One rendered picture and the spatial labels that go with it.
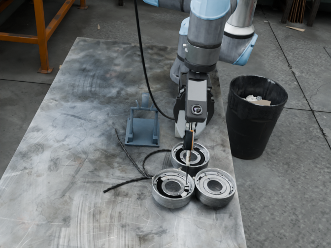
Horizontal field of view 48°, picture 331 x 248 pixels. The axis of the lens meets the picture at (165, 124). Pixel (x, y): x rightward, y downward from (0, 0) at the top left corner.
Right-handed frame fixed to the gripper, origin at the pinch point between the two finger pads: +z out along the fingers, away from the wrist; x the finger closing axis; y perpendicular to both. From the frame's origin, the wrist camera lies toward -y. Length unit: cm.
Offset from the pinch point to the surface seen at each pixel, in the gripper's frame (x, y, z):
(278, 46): -121, 269, 93
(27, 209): 36.9, -14.5, 13.3
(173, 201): 3.2, -12.8, 9.9
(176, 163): 1.9, 0.5, 10.0
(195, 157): -3.7, 5.0, 11.6
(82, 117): 30.2, 22.0, 13.2
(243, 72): -74, 209, 93
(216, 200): -7.2, -11.7, 10.0
